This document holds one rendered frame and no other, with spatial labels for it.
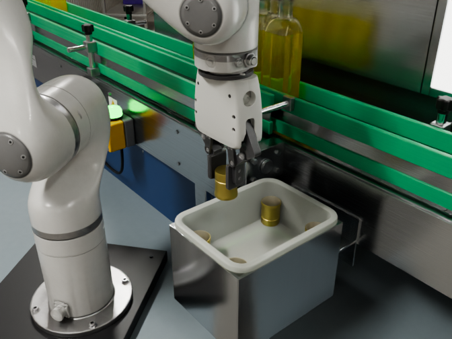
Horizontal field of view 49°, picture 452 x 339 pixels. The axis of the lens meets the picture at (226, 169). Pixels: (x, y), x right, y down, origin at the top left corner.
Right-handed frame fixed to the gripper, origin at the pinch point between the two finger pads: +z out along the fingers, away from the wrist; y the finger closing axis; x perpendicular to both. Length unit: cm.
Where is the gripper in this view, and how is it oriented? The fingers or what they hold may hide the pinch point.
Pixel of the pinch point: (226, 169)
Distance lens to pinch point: 74.3
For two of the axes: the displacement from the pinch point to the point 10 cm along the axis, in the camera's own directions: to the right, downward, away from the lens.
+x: -7.7, 3.1, -5.6
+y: -6.4, -3.7, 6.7
